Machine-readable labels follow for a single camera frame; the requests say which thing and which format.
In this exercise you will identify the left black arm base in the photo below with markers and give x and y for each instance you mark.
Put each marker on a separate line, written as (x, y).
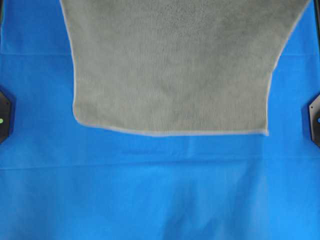
(7, 113)

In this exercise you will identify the grey-green towel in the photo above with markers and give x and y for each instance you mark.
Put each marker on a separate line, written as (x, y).
(176, 67)

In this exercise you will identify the blue table cloth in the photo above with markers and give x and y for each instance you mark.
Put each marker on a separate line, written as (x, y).
(60, 180)

